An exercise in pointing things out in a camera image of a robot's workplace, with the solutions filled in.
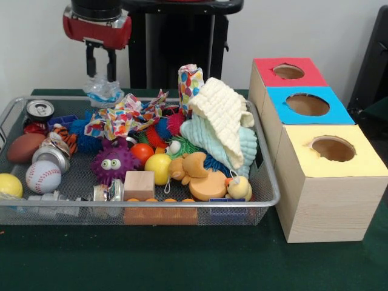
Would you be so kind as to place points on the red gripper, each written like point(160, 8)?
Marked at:
point(97, 33)

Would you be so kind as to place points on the clear plastic blue label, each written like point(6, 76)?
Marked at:
point(103, 91)

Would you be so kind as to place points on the multicolour polka dot cloth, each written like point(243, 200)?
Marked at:
point(124, 115)
point(191, 83)

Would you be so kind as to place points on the cream knit cloth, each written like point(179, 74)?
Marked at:
point(223, 115)

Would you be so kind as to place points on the shallow clear mesh bin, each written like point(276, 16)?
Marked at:
point(267, 182)

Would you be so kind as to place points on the wooden box with three holes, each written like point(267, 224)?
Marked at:
point(330, 194)

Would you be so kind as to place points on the purple googly-eyed monster toy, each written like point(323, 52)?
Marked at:
point(113, 163)

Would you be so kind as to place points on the small yellow ball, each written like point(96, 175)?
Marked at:
point(157, 168)

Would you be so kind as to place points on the mint green cloth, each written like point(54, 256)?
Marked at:
point(201, 138)

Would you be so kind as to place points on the white baseball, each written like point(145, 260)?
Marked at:
point(43, 177)

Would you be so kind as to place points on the wooden cube block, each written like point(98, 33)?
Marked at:
point(139, 185)

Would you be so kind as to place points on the orange foam duck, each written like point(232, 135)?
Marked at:
point(200, 180)

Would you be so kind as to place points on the small yellow rubber duck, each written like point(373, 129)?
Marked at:
point(239, 188)

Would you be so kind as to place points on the black chair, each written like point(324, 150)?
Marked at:
point(373, 66)

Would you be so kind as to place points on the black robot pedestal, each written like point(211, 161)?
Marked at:
point(182, 48)

